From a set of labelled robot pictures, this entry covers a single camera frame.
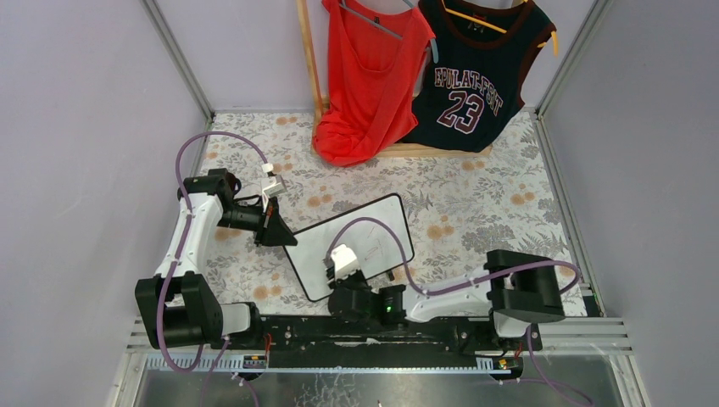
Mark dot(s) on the red tank top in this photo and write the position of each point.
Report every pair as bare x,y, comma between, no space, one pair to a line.
371,82

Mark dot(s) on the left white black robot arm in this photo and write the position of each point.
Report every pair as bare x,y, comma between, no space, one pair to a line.
177,306

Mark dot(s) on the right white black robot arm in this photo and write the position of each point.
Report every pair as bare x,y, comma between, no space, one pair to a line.
514,289

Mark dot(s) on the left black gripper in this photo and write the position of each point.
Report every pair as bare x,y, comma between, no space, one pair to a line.
266,225

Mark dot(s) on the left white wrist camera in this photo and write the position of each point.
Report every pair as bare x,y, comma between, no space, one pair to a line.
273,185

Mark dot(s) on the wooden clothes rack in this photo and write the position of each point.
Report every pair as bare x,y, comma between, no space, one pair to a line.
321,102

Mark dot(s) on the yellow clothes hanger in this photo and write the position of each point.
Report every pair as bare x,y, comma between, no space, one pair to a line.
553,34

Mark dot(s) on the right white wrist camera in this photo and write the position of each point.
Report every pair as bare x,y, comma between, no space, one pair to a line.
343,263

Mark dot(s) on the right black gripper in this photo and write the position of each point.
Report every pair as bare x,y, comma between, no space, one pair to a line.
348,281

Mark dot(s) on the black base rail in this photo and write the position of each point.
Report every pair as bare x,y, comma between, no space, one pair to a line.
323,342

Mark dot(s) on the dark basketball jersey number 23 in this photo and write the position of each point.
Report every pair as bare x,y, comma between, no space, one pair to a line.
470,95

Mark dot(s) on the grey clothes hanger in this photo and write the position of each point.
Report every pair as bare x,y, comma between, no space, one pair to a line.
433,47

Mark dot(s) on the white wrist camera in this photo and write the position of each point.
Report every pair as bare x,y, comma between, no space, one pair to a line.
343,263
273,185

